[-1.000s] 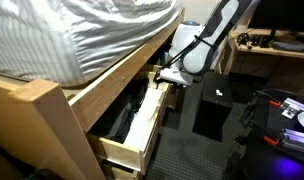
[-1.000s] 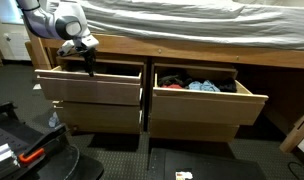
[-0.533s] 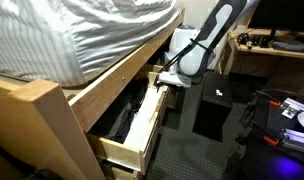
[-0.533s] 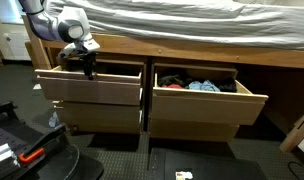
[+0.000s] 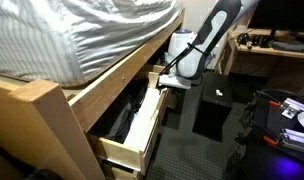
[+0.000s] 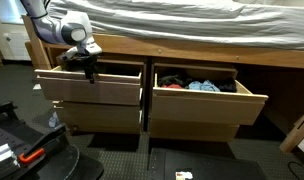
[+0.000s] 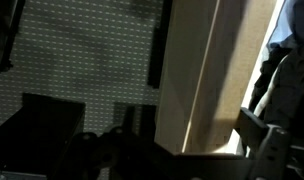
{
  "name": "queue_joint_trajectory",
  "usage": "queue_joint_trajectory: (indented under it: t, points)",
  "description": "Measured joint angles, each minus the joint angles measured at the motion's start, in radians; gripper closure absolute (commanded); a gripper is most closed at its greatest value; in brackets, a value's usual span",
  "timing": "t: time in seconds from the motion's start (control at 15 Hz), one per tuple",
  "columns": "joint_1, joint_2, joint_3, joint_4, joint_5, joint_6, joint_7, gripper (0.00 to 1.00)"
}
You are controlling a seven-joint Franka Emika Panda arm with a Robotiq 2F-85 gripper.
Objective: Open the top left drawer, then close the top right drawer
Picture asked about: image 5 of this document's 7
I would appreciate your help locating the grey sheeted mattress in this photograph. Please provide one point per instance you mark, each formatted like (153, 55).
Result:
(75, 36)

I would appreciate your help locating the wooden drawer with grey clothes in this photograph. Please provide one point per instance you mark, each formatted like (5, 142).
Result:
(125, 155)

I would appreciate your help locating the white torn sticker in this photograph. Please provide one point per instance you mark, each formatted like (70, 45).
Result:
(219, 92)

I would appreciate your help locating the wooden bed frame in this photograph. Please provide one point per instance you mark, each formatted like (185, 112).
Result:
(102, 96)

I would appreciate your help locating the black computer tower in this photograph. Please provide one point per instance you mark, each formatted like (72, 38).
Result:
(212, 113)

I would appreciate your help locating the black desk items cluster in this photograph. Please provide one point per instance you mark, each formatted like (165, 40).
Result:
(260, 40)

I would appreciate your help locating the wooden desk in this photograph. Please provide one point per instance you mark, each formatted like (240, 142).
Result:
(278, 66)

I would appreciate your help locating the dark grey clothes heap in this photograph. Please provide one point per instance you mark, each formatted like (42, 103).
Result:
(125, 116)

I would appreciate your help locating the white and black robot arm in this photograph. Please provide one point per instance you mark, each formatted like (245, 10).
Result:
(208, 33)

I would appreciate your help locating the white wrist mount plate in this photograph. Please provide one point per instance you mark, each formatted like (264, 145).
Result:
(173, 81)

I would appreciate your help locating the round black desk gadget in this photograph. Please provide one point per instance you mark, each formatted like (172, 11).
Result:
(242, 38)

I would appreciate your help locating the black keyboard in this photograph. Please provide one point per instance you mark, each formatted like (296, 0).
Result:
(292, 46)

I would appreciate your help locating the black robot cart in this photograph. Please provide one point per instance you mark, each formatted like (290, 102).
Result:
(275, 156)

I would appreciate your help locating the silver aluminium extrusion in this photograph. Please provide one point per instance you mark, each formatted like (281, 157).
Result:
(297, 140)
(293, 108)

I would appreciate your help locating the black monitor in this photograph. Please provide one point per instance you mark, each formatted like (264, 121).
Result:
(285, 15)

